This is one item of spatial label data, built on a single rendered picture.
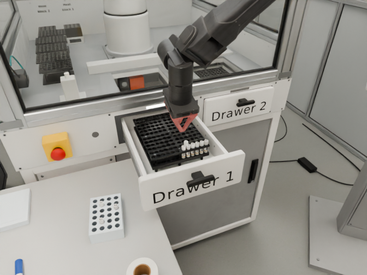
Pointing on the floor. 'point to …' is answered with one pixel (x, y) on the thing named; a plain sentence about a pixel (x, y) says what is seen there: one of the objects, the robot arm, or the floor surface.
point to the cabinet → (177, 226)
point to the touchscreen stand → (339, 231)
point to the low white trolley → (115, 257)
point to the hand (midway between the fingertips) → (180, 125)
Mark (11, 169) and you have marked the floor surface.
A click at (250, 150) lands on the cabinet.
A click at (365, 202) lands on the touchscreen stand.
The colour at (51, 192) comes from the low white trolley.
